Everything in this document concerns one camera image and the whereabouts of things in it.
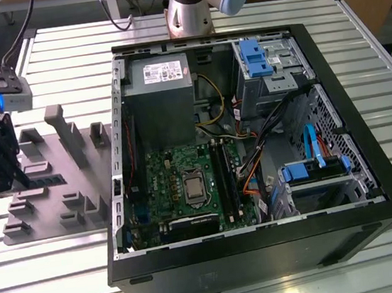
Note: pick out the black RAM slot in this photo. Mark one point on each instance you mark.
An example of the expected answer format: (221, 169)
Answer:
(219, 172)

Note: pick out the black graphics card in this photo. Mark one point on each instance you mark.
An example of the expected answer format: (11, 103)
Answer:
(191, 225)

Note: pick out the blue plastic drive latch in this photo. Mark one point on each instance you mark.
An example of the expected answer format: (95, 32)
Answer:
(254, 57)

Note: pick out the silver disk bay cage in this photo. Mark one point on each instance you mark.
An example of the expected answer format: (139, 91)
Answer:
(330, 190)

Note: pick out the silver drive cage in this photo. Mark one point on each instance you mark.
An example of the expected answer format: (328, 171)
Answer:
(281, 82)

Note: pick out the gray parts rack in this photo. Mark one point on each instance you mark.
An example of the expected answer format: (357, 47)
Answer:
(63, 202)

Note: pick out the black case fan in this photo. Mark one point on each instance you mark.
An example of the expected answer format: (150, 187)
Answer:
(140, 153)

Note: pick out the green motherboard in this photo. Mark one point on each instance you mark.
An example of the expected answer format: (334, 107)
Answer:
(163, 168)

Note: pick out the silver CPU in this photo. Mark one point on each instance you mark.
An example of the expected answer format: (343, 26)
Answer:
(195, 187)

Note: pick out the hard disk in blue carrier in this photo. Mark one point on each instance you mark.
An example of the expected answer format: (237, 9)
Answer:
(296, 173)

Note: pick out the silver power supply unit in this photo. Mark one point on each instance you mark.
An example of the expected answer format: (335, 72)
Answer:
(158, 115)

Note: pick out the CPU socket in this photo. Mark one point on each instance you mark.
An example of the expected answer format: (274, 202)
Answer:
(184, 191)

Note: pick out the black PC case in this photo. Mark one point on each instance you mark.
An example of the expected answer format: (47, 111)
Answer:
(266, 255)

